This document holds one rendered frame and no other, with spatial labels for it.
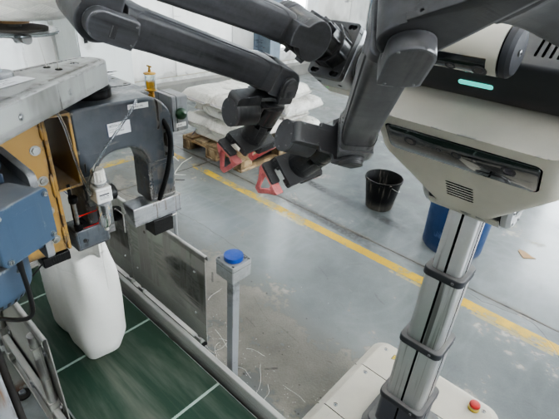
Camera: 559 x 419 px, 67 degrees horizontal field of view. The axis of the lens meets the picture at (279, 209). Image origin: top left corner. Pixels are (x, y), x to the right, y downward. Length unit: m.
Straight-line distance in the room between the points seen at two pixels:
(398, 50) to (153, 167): 0.84
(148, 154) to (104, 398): 0.85
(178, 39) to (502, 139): 0.55
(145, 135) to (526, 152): 0.79
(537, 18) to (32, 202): 0.65
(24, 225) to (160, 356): 1.03
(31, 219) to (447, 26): 0.60
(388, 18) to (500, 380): 2.13
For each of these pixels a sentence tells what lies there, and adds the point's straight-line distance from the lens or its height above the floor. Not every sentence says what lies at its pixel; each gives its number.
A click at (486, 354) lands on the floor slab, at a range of 2.47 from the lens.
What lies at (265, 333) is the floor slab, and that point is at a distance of 2.23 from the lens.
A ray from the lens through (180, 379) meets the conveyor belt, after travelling 1.58.
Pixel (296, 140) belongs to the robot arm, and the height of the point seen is 1.37.
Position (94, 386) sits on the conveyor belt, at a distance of 1.63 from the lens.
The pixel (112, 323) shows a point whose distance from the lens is 1.58.
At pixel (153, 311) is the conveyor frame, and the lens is 1.80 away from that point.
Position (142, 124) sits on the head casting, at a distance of 1.06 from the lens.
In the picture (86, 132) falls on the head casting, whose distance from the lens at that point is 1.00.
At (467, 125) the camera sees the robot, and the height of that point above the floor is 1.40.
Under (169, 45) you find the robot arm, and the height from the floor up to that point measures 1.50.
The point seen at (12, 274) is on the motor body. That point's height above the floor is 1.15.
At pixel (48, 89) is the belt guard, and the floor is 1.41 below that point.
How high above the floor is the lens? 1.61
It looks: 30 degrees down
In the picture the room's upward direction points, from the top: 4 degrees clockwise
